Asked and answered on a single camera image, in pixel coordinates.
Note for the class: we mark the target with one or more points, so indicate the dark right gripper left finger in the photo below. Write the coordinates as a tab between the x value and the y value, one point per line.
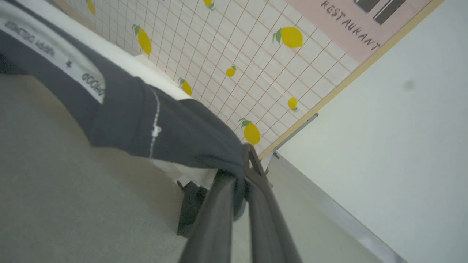
214	233

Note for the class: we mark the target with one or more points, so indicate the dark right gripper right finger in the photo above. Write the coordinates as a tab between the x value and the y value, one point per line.
267	226

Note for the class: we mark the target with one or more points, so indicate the white and black shirt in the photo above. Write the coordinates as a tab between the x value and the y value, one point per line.
182	135

